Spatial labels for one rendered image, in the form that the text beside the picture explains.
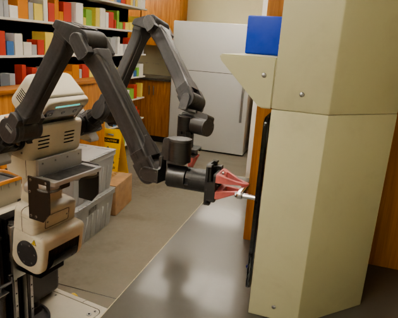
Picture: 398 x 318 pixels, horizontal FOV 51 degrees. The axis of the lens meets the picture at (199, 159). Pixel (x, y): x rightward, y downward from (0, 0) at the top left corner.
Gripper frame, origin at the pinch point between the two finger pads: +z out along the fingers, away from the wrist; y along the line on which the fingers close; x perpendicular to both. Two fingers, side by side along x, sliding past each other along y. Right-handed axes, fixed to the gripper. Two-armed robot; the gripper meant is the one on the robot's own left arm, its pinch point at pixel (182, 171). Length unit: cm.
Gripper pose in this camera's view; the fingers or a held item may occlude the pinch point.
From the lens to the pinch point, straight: 144.2
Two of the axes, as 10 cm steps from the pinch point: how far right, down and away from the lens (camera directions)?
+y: 9.5, 1.4, -2.7
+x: 3.0, -2.3, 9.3
